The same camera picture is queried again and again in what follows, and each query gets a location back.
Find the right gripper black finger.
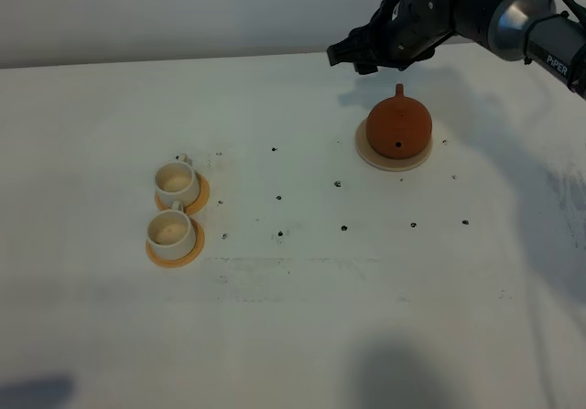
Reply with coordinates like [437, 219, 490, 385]
[326, 20, 386, 66]
[353, 61, 378, 75]

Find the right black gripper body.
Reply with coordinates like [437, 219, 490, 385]
[371, 0, 453, 67]

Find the brown clay teapot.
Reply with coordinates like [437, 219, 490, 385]
[365, 83, 432, 160]

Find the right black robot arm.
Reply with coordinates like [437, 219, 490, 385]
[327, 0, 585, 97]

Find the beige round teapot coaster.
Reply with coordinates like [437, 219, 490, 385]
[354, 120, 433, 172]

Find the far orange saucer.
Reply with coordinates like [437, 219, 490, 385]
[154, 174, 210, 216]

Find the orange saucer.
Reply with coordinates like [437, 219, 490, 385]
[154, 174, 210, 216]
[145, 219, 205, 268]

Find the far white teacup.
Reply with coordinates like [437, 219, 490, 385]
[154, 154, 201, 207]

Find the white teacup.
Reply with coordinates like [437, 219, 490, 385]
[147, 200, 197, 261]
[154, 154, 201, 207]

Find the near white teacup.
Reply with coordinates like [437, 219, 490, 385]
[147, 200, 197, 261]

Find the near orange saucer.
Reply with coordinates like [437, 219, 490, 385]
[145, 219, 205, 268]

